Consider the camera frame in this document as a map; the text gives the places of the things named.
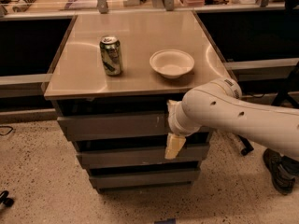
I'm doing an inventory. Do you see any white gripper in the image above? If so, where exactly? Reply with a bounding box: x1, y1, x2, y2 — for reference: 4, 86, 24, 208
164, 100, 201, 160

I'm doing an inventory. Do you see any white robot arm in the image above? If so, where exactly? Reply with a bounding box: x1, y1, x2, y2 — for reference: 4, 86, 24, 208
165, 78, 299, 161

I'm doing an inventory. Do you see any grey top drawer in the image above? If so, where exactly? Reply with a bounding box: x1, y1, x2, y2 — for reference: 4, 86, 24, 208
56, 107, 225, 142

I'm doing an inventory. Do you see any grey drawer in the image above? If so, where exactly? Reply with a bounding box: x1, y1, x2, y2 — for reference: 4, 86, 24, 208
90, 168, 200, 189
77, 144, 209, 169
56, 107, 225, 142

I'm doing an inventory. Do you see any grey middle drawer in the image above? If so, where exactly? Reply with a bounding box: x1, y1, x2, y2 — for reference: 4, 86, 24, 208
77, 144, 209, 169

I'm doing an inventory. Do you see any grey bottom drawer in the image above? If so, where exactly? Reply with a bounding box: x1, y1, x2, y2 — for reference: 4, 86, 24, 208
90, 168, 200, 189

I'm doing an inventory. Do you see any grey drawer cabinet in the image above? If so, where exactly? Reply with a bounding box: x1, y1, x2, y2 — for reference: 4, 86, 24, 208
44, 11, 227, 179

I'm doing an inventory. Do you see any white paper bowl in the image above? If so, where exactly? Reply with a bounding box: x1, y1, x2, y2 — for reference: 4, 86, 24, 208
149, 49, 194, 79

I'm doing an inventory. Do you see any green soda can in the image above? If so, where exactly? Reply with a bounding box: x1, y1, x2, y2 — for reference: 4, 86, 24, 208
99, 35, 122, 76

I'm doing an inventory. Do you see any dark trouser leg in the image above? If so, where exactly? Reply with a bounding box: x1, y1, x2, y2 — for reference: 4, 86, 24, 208
281, 156, 299, 176

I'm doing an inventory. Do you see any black object on floor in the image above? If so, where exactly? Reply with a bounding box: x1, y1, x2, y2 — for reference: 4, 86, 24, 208
0, 190, 14, 207

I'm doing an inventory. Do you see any black floor cable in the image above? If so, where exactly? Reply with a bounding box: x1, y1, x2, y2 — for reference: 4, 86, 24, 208
0, 125, 15, 137

